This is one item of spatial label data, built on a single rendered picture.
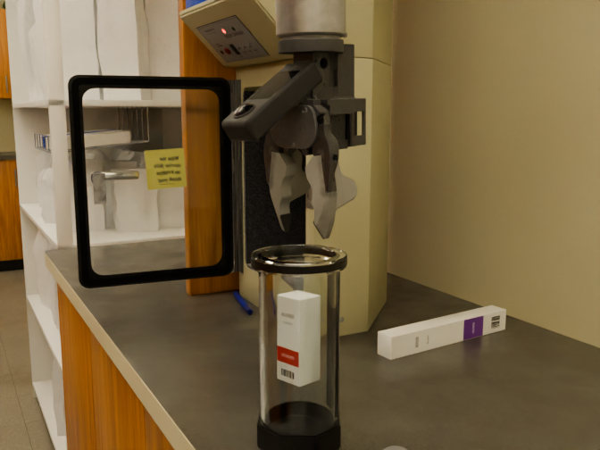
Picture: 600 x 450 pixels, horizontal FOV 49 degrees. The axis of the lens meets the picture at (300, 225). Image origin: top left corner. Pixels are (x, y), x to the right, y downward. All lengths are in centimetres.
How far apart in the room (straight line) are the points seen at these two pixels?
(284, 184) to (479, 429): 38
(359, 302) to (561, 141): 45
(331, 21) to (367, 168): 46
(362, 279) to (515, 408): 36
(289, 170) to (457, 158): 75
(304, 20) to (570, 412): 60
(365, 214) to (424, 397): 35
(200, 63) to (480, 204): 64
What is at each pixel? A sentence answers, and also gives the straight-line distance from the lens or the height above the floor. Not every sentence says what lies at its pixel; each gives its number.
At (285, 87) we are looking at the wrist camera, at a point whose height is 135.
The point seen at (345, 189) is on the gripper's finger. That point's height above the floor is 124.
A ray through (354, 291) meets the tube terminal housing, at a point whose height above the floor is 102.
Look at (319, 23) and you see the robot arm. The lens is 71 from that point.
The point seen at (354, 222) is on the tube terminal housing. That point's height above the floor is 114.
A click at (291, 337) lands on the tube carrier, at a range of 73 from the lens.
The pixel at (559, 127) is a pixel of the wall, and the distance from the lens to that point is 127.
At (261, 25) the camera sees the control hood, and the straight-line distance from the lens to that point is 109.
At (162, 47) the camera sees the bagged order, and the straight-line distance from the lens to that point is 243.
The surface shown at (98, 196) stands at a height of 117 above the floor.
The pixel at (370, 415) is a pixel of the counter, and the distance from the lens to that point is 89.
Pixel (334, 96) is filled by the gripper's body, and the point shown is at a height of 134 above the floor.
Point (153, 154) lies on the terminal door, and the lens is 131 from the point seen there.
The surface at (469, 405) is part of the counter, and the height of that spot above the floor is 94.
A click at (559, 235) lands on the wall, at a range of 127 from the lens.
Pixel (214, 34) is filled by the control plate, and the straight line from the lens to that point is 126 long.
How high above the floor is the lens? 132
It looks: 10 degrees down
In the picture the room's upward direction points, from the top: straight up
